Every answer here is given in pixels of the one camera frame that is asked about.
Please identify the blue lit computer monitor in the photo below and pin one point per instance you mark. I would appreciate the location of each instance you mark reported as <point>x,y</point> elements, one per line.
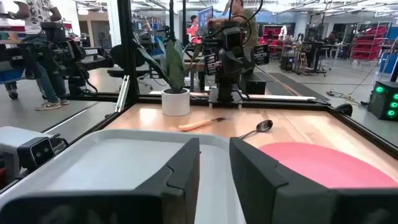
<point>205,17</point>

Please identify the person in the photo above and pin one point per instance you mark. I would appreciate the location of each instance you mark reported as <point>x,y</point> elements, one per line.
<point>252,28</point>
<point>38,18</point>
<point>193,29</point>

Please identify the red shelving rack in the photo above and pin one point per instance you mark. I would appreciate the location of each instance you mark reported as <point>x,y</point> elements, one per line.
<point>370,43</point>

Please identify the black floor mat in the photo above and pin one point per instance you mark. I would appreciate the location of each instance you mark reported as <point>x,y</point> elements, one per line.
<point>295,85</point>

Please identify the black aluminium table frame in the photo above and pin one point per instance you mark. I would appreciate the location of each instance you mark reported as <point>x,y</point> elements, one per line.
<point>127,62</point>

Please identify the dark metal spoon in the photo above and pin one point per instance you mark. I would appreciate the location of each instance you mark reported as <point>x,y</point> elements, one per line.
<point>264,125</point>

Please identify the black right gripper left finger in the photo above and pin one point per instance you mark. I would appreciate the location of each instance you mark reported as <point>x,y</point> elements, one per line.
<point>174,186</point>

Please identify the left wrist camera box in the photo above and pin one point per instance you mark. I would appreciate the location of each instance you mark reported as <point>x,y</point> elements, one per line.
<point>234,39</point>

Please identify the silver aluminium bracket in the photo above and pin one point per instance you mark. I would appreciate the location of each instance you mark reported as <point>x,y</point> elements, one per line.
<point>122,93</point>

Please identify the pink round plate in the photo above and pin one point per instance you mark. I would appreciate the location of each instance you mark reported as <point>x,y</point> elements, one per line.
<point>326,165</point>

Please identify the black standing desk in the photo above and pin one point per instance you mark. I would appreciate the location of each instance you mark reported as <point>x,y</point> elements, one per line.
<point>315,51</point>

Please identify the black office chair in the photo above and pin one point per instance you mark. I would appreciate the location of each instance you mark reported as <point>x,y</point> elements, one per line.
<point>124,57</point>

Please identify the black computer tower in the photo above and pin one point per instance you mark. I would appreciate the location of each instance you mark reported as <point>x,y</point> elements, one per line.
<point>254,84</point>

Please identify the black stereo camera box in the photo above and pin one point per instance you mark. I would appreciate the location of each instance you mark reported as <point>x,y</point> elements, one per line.
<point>37,152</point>

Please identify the neighbouring station robot arm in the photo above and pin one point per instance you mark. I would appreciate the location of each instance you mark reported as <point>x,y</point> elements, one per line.
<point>62,53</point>

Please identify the green plant in white pot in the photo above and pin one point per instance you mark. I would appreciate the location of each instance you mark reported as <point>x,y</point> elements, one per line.
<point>175,102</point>

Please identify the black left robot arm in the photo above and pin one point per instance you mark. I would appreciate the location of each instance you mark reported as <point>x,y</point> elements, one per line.
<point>225,85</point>

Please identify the grey plastic tray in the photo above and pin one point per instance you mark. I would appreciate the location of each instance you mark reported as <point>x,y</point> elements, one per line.
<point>124,161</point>

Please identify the blue storage bin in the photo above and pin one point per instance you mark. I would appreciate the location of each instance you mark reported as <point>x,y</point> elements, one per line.
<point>11,76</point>

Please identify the black box with green lights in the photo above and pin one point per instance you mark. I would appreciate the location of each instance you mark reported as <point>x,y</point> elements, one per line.
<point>384,101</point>

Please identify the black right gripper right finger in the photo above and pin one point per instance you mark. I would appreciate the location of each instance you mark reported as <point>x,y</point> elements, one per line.
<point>264,193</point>

